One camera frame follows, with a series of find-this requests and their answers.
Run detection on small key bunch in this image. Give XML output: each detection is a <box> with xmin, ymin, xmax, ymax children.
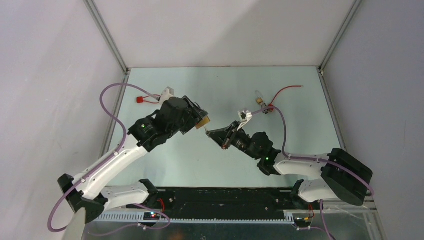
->
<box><xmin>261</xmin><ymin>103</ymin><xmax>269</xmax><ymax>115</ymax></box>

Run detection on controller board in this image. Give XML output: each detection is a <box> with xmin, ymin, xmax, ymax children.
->
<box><xmin>293</xmin><ymin>217</ymin><xmax>313</xmax><ymax>231</ymax></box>
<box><xmin>143</xmin><ymin>212</ymin><xmax>161</xmax><ymax>221</ymax></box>

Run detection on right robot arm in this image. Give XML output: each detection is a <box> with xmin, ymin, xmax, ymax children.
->
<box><xmin>206</xmin><ymin>121</ymin><xmax>373</xmax><ymax>209</ymax></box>

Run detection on small brass padlock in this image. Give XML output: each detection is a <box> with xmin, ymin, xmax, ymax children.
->
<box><xmin>255</xmin><ymin>90</ymin><xmax>264</xmax><ymax>105</ymax></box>

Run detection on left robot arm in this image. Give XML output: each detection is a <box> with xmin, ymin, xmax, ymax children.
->
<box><xmin>58</xmin><ymin>96</ymin><xmax>208</xmax><ymax>224</ymax></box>

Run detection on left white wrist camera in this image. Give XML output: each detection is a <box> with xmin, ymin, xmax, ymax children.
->
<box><xmin>159</xmin><ymin>86</ymin><xmax>175</xmax><ymax>105</ymax></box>

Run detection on right aluminium frame post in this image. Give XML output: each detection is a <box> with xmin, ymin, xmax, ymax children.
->
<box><xmin>318</xmin><ymin>0</ymin><xmax>363</xmax><ymax>72</ymax></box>

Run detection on red cable seal open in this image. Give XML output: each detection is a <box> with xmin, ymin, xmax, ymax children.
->
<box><xmin>266</xmin><ymin>85</ymin><xmax>303</xmax><ymax>112</ymax></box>

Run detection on grey slotted cable duct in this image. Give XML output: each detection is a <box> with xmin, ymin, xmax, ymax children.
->
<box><xmin>94</xmin><ymin>211</ymin><xmax>294</xmax><ymax>224</ymax></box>

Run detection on right controller board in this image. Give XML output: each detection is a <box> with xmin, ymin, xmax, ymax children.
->
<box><xmin>293</xmin><ymin>217</ymin><xmax>313</xmax><ymax>231</ymax></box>

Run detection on left aluminium frame post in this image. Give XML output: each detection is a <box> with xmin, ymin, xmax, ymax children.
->
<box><xmin>83</xmin><ymin>0</ymin><xmax>129</xmax><ymax>74</ymax></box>

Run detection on aluminium frame post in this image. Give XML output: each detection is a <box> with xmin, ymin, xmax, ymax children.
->
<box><xmin>83</xmin><ymin>0</ymin><xmax>129</xmax><ymax>74</ymax></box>
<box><xmin>318</xmin><ymin>0</ymin><xmax>363</xmax><ymax>72</ymax></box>

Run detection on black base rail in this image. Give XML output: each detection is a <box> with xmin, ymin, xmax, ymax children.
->
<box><xmin>145</xmin><ymin>187</ymin><xmax>308</xmax><ymax>220</ymax></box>

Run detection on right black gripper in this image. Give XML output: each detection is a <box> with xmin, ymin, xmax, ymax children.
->
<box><xmin>207</xmin><ymin>120</ymin><xmax>260</xmax><ymax>160</ymax></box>

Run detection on left controller board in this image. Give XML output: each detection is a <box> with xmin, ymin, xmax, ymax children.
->
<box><xmin>143</xmin><ymin>212</ymin><xmax>161</xmax><ymax>221</ymax></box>

